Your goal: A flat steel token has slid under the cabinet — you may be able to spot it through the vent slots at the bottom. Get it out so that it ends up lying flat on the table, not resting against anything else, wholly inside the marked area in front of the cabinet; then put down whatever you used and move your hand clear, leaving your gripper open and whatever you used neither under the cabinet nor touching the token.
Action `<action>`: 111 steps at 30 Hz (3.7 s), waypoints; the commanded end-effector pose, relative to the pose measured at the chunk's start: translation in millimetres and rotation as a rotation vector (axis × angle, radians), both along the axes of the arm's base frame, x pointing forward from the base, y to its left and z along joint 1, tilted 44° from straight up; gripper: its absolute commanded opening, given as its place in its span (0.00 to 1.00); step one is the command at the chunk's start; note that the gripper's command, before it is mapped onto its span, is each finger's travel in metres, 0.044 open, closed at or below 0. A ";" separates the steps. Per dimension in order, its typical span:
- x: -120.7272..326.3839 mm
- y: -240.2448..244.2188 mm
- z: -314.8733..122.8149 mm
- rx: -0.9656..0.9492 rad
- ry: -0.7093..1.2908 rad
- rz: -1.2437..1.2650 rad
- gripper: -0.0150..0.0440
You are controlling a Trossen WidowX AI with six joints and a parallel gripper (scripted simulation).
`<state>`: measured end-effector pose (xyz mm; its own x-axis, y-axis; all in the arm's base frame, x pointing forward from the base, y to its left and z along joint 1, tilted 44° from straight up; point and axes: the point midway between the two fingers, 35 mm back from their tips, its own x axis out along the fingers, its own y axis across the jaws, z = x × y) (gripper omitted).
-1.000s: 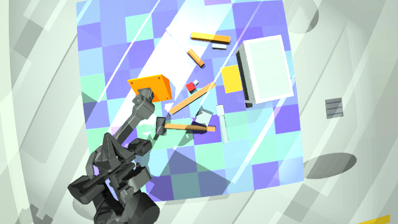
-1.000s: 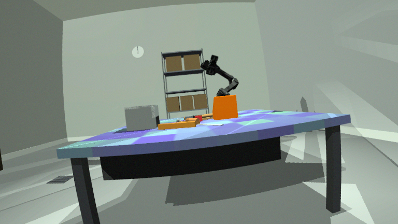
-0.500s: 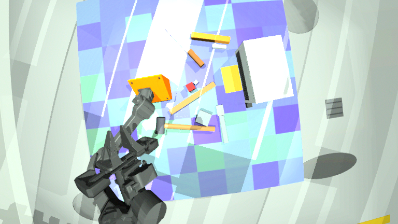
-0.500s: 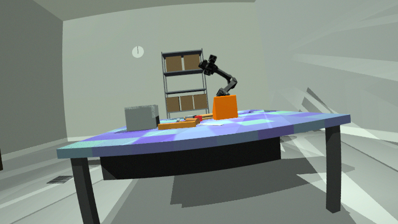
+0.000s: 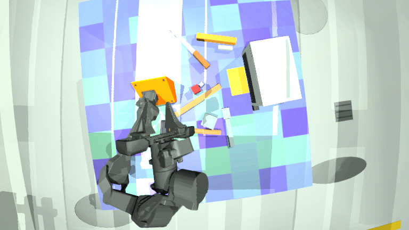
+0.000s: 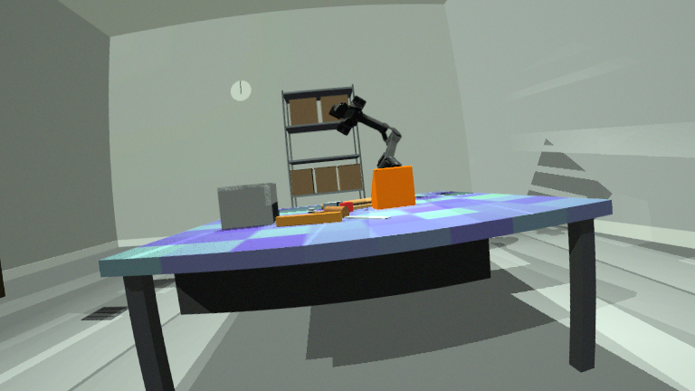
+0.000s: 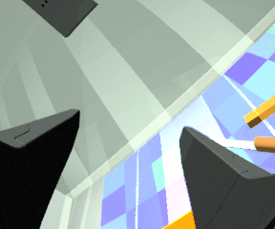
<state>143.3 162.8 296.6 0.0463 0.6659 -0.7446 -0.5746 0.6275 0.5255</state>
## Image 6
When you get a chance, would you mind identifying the yellow bar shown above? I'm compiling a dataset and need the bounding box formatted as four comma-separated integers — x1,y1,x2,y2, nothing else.
275,212,342,227

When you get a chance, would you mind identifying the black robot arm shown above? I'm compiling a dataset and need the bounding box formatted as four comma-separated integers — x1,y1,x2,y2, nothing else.
329,101,403,169

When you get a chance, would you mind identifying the grey metal cabinet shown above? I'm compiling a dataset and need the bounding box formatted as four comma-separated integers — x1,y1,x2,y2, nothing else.
217,183,280,229

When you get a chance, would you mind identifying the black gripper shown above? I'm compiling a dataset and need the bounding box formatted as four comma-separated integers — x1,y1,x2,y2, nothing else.
337,95,367,135

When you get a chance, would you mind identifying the orange bar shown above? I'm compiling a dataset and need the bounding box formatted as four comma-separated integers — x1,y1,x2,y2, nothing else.
313,204,372,214

